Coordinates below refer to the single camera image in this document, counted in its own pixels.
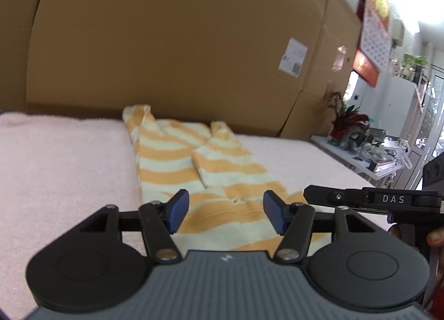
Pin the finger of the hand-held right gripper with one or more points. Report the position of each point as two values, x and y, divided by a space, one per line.
329 195

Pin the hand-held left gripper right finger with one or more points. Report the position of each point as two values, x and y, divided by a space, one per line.
274 213

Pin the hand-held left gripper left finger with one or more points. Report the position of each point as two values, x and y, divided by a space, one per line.
177 209

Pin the orange striped shirt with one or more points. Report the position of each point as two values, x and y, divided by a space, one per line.
215 167

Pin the person's right hand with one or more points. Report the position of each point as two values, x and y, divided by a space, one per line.
437 237

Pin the white side table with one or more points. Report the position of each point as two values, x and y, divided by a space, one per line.
353 164

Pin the grey desktop machine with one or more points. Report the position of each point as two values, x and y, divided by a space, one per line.
355 141

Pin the red leaf potted plant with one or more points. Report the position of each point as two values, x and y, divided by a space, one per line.
348 122

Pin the glass door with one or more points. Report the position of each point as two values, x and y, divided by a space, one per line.
428 122

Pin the white shelf unit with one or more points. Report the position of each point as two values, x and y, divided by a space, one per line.
406 105

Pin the pink blanket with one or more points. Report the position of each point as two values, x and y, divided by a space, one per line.
62 167

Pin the green potted plant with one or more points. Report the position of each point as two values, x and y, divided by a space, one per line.
414 66

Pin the white shipping label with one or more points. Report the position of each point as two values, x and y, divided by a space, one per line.
294 55

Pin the cardboard box with tape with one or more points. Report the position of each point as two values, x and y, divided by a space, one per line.
333 39

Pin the large cardboard box white label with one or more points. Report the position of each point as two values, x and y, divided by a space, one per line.
166 46

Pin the white wall box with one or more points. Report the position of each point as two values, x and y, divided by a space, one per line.
397 32

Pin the wall calendar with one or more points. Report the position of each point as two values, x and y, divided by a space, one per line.
376 21

